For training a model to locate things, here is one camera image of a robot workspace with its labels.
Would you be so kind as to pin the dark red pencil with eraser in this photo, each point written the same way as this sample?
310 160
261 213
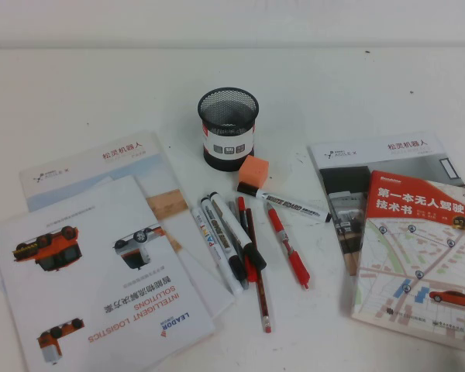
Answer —
263 306

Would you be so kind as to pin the AgileX brochure with room photo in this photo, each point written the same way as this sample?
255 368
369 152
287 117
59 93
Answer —
341 182

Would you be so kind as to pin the red gel pen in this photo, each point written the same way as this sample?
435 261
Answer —
290 252

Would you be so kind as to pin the black mesh pen holder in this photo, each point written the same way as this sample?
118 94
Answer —
228 147

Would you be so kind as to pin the red autonomous driving book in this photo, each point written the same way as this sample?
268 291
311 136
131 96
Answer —
410 252

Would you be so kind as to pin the Leador logistics brochure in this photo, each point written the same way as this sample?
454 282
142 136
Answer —
100 271

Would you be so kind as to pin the white paint marker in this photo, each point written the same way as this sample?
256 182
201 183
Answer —
213 248

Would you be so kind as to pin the whiteboard marker with black cap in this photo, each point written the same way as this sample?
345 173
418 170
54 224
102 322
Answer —
217 228
286 203
232 224

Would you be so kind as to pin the grey pen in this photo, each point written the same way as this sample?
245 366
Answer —
233 209

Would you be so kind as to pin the orange foam cube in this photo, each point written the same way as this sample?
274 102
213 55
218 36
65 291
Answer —
253 170

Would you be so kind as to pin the AgileX brochure with wood photo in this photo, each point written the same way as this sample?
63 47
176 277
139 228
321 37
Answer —
120 162

